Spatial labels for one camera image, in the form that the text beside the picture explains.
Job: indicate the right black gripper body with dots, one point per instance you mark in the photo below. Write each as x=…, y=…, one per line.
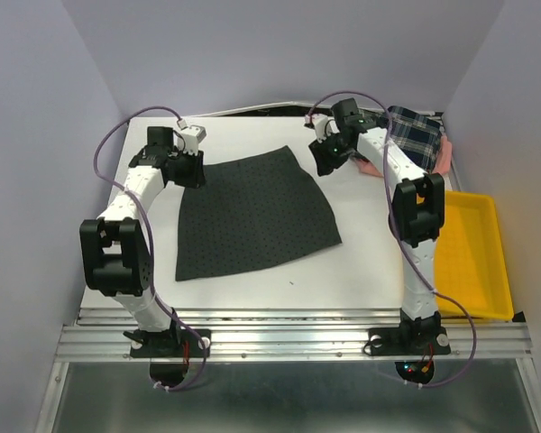
x=332, y=152

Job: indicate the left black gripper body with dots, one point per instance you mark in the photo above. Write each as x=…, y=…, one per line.
x=187, y=170

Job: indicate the dark grey dotted skirt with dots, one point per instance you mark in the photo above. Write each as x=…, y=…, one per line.
x=253, y=214

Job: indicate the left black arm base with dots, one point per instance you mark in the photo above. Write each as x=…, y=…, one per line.
x=176, y=343

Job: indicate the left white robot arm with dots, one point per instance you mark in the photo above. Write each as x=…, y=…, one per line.
x=116, y=253

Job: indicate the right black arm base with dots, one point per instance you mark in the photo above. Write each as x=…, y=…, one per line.
x=401, y=341

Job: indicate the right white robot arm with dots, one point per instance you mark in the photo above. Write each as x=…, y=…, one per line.
x=416, y=200

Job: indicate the folded plaid skirt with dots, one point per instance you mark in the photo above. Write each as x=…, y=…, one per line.
x=418, y=136

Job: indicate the folded pink skirt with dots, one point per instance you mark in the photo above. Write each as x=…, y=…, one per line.
x=443, y=160

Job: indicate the yellow plastic tray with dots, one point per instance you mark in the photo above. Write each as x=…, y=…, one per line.
x=469, y=261

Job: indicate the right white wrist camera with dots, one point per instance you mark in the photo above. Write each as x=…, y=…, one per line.
x=321, y=125

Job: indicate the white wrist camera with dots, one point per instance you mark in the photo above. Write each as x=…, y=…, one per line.
x=321, y=125
x=189, y=139

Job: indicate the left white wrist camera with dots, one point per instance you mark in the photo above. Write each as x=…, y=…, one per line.
x=189, y=139

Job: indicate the aluminium rail frame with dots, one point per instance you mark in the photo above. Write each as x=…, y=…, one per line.
x=264, y=335

